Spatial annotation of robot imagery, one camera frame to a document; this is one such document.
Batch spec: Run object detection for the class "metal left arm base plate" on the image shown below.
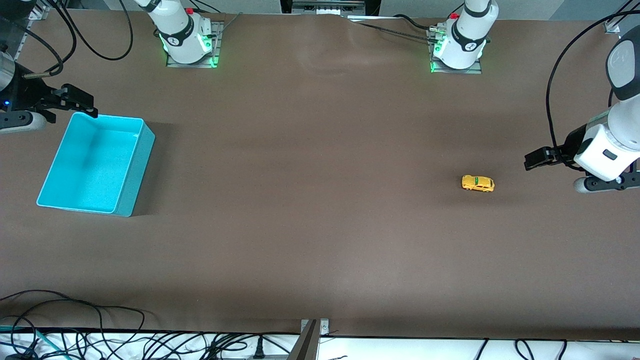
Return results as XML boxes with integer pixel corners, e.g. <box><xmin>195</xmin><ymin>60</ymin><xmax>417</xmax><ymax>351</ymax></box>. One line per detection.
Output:
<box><xmin>429</xmin><ymin>27</ymin><xmax>483</xmax><ymax>75</ymax></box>

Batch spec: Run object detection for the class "yellow beetle toy car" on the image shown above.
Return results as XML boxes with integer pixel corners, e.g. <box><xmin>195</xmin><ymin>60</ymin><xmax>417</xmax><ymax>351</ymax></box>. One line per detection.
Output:
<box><xmin>461</xmin><ymin>174</ymin><xmax>496</xmax><ymax>193</ymax></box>

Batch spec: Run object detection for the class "teal cable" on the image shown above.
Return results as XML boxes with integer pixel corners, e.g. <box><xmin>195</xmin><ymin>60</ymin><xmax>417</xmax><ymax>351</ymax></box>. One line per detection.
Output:
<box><xmin>0</xmin><ymin>325</ymin><xmax>53</xmax><ymax>357</ymax></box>

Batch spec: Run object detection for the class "grey power strip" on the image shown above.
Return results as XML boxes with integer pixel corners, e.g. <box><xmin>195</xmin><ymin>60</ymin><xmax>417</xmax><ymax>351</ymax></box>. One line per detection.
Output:
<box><xmin>280</xmin><ymin>0</ymin><xmax>381</xmax><ymax>16</ymax></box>

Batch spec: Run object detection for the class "turquoise plastic bin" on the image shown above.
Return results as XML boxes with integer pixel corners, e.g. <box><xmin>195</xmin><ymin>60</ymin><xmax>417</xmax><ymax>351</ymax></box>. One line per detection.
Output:
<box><xmin>36</xmin><ymin>112</ymin><xmax>156</xmax><ymax>218</ymax></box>

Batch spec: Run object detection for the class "grey aluminium profile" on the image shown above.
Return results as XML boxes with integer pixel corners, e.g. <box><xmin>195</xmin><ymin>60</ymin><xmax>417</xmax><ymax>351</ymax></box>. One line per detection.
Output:
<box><xmin>289</xmin><ymin>319</ymin><xmax>330</xmax><ymax>360</ymax></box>

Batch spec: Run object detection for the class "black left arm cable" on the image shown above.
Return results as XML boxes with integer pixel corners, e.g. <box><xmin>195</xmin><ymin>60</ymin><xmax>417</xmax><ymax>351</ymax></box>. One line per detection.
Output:
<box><xmin>546</xmin><ymin>9</ymin><xmax>640</xmax><ymax>151</ymax></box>

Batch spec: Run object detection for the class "thin grey cable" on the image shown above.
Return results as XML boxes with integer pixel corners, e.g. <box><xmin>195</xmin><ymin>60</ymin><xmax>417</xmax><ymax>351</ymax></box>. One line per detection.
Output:
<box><xmin>212</xmin><ymin>12</ymin><xmax>244</xmax><ymax>39</ymax></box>

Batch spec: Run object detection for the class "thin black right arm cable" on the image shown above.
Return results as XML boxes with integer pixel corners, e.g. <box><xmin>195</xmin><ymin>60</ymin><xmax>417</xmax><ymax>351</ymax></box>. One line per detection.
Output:
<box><xmin>0</xmin><ymin>0</ymin><xmax>77</xmax><ymax>79</ymax></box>

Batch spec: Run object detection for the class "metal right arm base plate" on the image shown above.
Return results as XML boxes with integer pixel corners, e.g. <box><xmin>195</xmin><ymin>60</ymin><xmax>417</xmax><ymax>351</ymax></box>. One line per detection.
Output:
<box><xmin>166</xmin><ymin>21</ymin><xmax>222</xmax><ymax>69</ymax></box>

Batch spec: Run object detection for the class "black looped cable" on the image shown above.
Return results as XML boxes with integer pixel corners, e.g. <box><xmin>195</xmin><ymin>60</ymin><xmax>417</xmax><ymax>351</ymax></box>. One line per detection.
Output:
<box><xmin>10</xmin><ymin>299</ymin><xmax>147</xmax><ymax>351</ymax></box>
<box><xmin>0</xmin><ymin>289</ymin><xmax>106</xmax><ymax>351</ymax></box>

